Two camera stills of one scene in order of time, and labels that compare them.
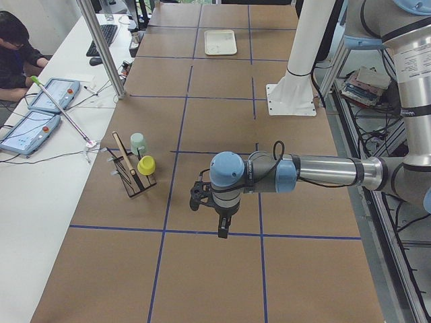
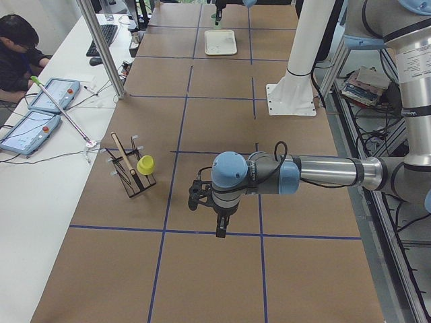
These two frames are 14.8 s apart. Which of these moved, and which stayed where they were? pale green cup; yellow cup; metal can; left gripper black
Moved: pale green cup
Stayed: left gripper black; metal can; yellow cup
